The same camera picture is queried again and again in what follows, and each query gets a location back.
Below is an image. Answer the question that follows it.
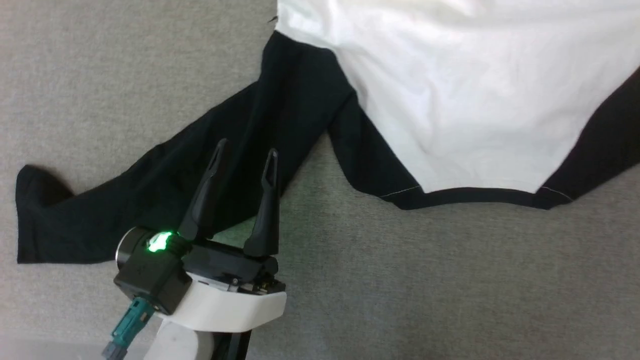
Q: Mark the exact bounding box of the black and white shirt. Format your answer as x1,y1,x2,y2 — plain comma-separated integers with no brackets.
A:
15,0,640,265

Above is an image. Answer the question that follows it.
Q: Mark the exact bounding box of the teal left camera connector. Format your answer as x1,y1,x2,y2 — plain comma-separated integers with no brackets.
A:
102,297,156,360

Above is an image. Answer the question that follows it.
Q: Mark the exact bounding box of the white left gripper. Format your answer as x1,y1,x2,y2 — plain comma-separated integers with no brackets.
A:
114,138,288,334

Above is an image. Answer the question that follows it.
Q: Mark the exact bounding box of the grey fabric sofa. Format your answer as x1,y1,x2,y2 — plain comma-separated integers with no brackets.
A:
0,0,640,360

